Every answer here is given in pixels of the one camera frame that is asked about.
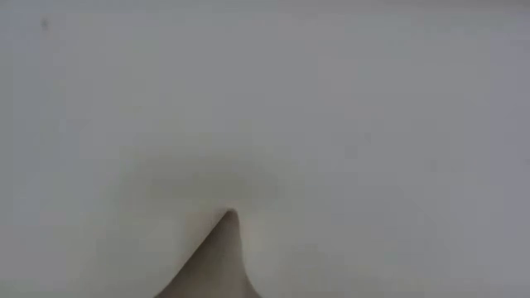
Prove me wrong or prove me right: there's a white cutlery organizer tray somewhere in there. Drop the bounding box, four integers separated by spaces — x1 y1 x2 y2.
0 0 530 298

